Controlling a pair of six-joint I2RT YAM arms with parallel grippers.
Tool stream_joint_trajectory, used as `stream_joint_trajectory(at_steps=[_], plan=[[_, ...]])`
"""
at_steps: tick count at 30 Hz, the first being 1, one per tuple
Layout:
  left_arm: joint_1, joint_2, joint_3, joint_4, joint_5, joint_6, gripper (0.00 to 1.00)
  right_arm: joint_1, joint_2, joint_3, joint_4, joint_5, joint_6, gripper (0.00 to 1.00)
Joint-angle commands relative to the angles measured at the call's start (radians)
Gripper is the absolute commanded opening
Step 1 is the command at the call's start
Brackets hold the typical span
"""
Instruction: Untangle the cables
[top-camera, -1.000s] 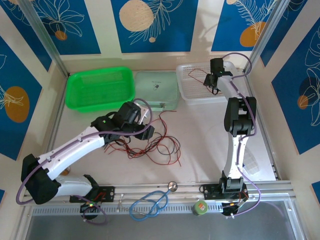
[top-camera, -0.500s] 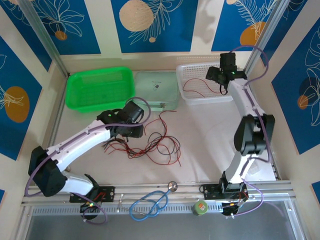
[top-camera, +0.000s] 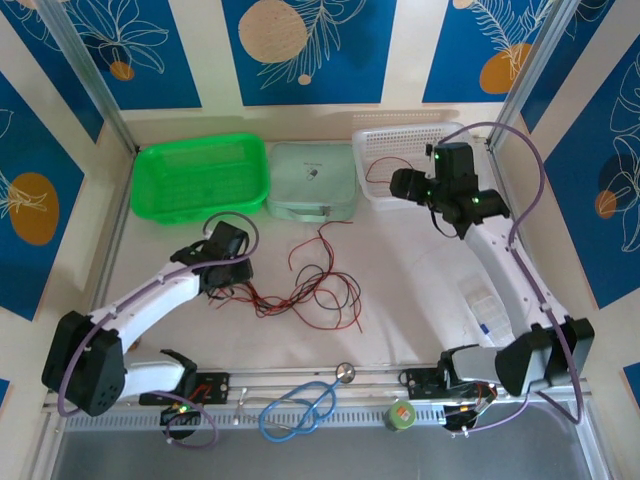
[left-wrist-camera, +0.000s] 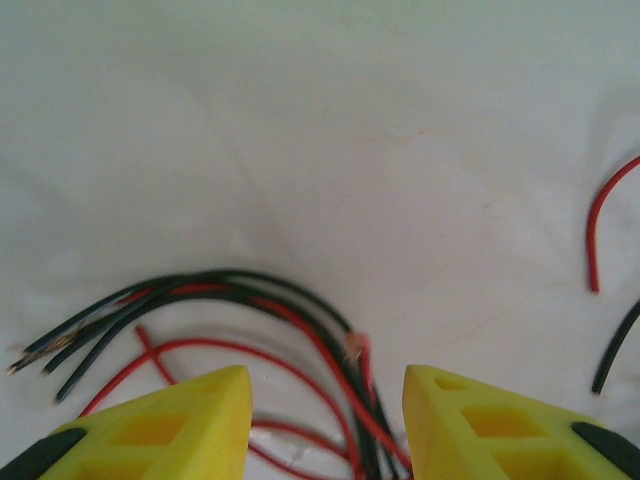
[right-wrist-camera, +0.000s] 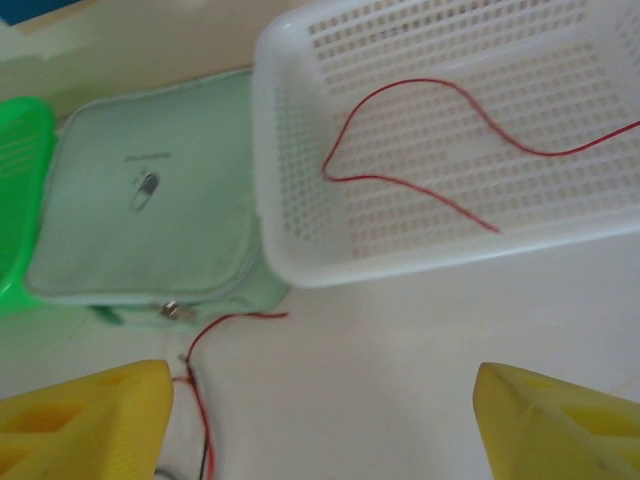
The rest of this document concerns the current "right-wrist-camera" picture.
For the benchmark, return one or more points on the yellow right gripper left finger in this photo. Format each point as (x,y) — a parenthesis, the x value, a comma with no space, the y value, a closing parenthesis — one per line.
(75,425)

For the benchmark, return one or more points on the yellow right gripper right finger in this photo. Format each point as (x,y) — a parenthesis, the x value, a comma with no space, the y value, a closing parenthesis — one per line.
(560,430)

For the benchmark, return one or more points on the mint green zip case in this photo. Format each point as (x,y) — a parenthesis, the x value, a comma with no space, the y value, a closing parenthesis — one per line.
(150,225)

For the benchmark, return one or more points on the green plastic mesh basket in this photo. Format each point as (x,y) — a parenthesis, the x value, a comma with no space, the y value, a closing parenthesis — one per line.
(20,200)

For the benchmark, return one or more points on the white plastic mesh basket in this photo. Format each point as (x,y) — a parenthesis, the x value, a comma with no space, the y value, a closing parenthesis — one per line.
(280,200)

